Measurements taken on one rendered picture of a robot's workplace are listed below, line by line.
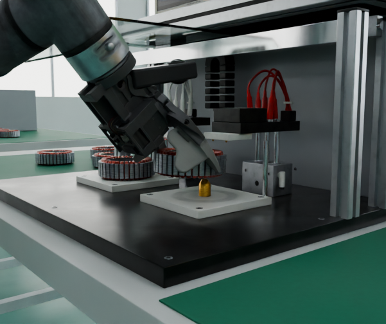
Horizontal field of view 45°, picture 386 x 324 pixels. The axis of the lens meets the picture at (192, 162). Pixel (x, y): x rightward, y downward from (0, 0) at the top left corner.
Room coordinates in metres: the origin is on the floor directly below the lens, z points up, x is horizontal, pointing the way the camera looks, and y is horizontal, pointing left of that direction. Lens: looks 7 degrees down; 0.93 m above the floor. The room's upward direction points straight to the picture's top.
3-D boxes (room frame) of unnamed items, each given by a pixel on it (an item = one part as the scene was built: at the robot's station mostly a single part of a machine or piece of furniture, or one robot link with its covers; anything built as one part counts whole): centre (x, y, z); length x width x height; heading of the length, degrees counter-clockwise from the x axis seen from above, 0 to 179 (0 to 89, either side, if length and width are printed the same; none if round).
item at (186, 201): (0.73, -0.02, 0.78); 0.15 x 0.15 x 0.01; 39
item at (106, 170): (0.92, 0.13, 0.80); 0.11 x 0.11 x 0.04
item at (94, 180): (0.92, 0.13, 0.78); 0.15 x 0.15 x 0.01; 39
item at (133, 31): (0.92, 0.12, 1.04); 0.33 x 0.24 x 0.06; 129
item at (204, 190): (0.73, -0.02, 0.80); 0.02 x 0.02 x 0.03
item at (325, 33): (0.88, -0.02, 1.03); 0.62 x 0.01 x 0.03; 39
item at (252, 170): (0.82, -0.13, 0.80); 0.08 x 0.05 x 0.06; 39
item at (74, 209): (0.83, 0.04, 0.76); 0.64 x 0.47 x 0.02; 39
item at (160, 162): (0.71, 0.00, 0.84); 0.11 x 0.11 x 0.04
